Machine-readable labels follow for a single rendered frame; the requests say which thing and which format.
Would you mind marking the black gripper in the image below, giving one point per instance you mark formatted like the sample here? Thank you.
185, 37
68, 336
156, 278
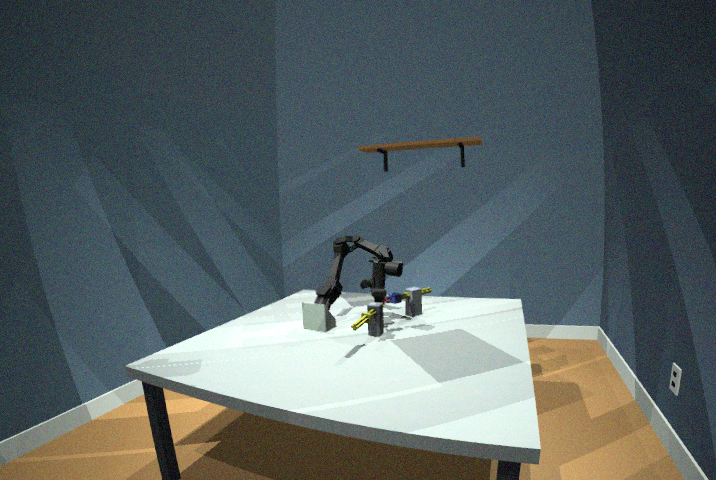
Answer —
379, 292

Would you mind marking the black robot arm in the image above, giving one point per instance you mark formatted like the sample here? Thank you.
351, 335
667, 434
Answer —
331, 290

